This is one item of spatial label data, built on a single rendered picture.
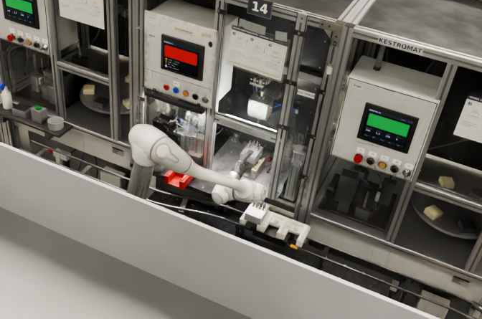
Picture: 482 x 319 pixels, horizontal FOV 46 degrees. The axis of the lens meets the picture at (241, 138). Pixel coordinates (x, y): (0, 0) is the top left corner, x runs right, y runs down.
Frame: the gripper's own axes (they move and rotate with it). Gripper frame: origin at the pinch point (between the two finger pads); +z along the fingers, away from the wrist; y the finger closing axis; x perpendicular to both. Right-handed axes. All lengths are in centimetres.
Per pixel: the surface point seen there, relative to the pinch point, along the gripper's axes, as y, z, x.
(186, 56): 63, -15, 35
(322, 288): 183, -226, -85
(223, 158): -12.6, 6.2, 18.5
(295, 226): -14, -26, -41
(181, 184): -8.0, -32.6, 26.0
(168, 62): 56, -15, 46
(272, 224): -16.7, -27.1, -28.6
